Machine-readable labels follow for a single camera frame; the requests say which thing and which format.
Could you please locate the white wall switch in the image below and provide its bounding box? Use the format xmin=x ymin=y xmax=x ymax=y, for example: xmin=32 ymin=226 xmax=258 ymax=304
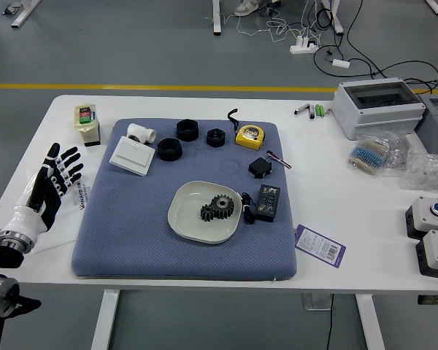
xmin=109 ymin=136 xmax=157 ymax=177

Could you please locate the large black hex nut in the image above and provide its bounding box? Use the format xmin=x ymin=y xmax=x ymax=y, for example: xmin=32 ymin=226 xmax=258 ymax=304
xmin=156 ymin=137 xmax=183 ymax=162
xmin=176 ymin=118 xmax=199 ymax=142

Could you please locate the black bundled cable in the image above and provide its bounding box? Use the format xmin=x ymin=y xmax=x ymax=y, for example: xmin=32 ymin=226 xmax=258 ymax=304
xmin=241 ymin=192 xmax=256 ymax=225

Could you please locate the yellow tape measure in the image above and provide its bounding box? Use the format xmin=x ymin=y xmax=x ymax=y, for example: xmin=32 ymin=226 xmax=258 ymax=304
xmin=226 ymin=108 xmax=266 ymax=150

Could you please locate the clear bubble wrap bag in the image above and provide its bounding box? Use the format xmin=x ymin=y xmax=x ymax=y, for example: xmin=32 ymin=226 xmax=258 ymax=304
xmin=399 ymin=145 xmax=438 ymax=191

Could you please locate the clear printed plastic bag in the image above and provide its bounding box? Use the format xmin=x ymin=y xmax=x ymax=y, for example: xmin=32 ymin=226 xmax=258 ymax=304
xmin=21 ymin=171 xmax=93 ymax=253

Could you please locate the bag of blue resistors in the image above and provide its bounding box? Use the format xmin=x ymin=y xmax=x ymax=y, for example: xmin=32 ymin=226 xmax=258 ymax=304
xmin=346 ymin=133 xmax=392 ymax=179

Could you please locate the blue-grey quilted mat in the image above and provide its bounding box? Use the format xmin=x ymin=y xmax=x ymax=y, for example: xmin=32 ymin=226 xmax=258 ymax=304
xmin=71 ymin=118 xmax=298 ymax=281

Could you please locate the button box with blue button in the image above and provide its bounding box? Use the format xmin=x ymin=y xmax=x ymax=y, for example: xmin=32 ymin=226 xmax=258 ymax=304
xmin=404 ymin=195 xmax=438 ymax=241

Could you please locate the white pipe tee fitting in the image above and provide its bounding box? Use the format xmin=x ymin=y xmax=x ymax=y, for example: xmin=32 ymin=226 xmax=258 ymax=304
xmin=126 ymin=122 xmax=157 ymax=145

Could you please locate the cream switch box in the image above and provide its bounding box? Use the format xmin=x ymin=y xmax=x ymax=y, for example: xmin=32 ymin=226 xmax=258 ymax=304
xmin=74 ymin=104 xmax=101 ymax=147

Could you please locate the black digital meter panel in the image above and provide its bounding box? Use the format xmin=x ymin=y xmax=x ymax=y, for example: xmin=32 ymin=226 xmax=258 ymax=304
xmin=254 ymin=184 xmax=281 ymax=222

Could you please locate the small black hex nut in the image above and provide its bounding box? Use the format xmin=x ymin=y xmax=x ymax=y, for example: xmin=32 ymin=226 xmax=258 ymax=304
xmin=205 ymin=128 xmax=226 ymax=148

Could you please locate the white desk leg frame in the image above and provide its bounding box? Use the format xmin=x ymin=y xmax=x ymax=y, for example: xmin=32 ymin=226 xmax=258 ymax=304
xmin=1 ymin=0 xmax=42 ymax=28

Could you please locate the grey electrical enclosure box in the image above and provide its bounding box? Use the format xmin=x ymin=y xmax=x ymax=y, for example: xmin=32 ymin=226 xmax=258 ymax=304
xmin=330 ymin=77 xmax=427 ymax=141

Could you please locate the grey table foot plate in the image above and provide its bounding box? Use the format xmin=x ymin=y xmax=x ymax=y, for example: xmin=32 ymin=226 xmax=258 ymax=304
xmin=301 ymin=292 xmax=333 ymax=311

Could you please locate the black hanging cable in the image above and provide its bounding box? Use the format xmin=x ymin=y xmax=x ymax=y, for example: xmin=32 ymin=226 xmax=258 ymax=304
xmin=326 ymin=294 xmax=334 ymax=350

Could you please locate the black floor cable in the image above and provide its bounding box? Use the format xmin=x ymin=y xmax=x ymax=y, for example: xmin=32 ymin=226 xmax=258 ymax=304
xmin=312 ymin=0 xmax=438 ymax=94

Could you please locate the button box with red button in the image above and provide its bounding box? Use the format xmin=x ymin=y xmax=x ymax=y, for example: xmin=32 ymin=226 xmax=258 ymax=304
xmin=415 ymin=229 xmax=438 ymax=281

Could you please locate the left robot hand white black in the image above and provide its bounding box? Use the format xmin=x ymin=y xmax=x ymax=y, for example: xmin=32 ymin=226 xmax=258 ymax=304
xmin=0 ymin=142 xmax=85 ymax=241

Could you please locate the bag of small dark parts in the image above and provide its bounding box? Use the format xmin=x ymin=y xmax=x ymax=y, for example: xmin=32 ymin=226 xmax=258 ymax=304
xmin=385 ymin=131 xmax=412 ymax=171

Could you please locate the white floor cable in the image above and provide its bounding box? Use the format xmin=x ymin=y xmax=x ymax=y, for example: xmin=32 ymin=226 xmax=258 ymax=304
xmin=206 ymin=0 xmax=323 ymax=43

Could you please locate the purple tag card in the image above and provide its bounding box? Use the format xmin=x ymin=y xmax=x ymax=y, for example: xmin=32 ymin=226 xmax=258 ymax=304
xmin=294 ymin=224 xmax=347 ymax=270

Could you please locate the person's shoe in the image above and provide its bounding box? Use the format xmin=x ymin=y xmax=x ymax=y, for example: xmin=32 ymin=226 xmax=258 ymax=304
xmin=234 ymin=0 xmax=260 ymax=17

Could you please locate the black servo with wires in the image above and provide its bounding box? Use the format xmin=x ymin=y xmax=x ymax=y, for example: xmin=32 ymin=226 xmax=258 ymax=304
xmin=248 ymin=149 xmax=292 ymax=179

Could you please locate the white table leg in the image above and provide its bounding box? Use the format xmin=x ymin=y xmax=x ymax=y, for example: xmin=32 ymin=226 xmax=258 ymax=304
xmin=90 ymin=288 xmax=120 ymax=350
xmin=354 ymin=293 xmax=387 ymax=350

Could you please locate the white square plate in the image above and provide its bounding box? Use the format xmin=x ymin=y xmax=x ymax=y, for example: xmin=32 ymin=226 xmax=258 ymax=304
xmin=167 ymin=180 xmax=243 ymax=244

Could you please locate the grey box with orange button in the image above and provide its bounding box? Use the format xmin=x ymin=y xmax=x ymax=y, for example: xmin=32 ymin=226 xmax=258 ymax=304
xmin=414 ymin=93 xmax=438 ymax=158

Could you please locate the white power strip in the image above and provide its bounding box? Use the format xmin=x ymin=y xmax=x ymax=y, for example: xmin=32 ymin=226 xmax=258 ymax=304
xmin=290 ymin=34 xmax=320 ymax=55

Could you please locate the big black gear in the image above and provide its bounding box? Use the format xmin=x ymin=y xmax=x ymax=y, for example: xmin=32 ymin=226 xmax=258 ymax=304
xmin=208 ymin=194 xmax=237 ymax=221

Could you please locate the small black gear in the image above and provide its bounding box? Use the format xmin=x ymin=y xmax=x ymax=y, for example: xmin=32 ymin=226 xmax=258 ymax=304
xmin=199 ymin=203 xmax=217 ymax=223

